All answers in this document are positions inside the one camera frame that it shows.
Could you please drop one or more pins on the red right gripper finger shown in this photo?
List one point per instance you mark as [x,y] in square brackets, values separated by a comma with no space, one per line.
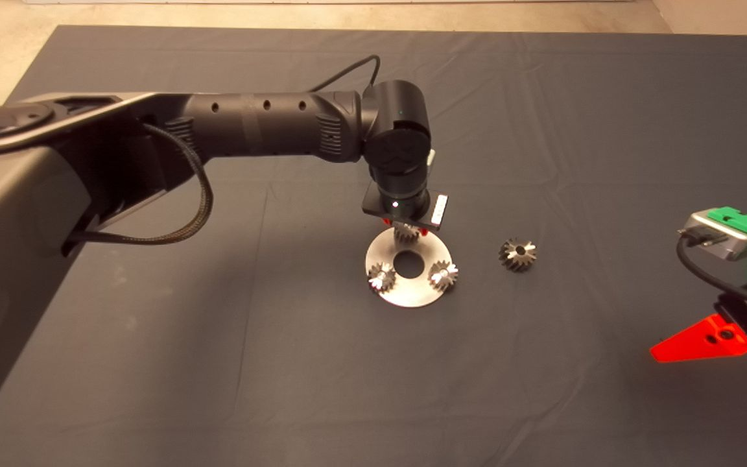
[699,344]

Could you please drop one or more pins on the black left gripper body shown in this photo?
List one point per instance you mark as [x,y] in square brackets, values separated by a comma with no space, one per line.
[438,213]

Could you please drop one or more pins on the small steel gear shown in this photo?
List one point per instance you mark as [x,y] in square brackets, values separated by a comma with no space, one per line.
[382,277]
[443,275]
[406,233]

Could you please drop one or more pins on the large steel gear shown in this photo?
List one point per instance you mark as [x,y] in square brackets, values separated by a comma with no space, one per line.
[517,254]

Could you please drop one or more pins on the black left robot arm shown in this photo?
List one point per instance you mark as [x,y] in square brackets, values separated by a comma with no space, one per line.
[250,123]

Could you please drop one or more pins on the round metal plate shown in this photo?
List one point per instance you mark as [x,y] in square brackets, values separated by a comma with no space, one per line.
[412,296]

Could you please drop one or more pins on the dark grey table cloth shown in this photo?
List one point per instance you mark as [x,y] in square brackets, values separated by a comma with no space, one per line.
[477,389]

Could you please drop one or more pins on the silver right camera box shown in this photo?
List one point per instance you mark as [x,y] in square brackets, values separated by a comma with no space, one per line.
[718,239]

